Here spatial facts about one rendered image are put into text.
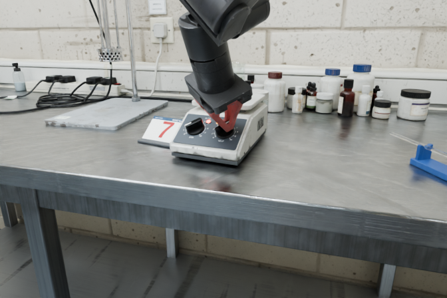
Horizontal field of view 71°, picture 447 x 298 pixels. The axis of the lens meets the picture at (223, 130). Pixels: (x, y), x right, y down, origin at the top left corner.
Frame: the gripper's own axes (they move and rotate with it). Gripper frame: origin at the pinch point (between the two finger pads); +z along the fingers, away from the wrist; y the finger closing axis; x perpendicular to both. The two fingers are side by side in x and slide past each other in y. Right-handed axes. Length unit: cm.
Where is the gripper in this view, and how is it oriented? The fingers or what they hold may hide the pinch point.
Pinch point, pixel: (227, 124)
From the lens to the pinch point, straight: 53.5
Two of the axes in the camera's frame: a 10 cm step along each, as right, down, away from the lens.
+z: 1.9, 6.9, 7.0
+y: -5.1, -5.4, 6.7
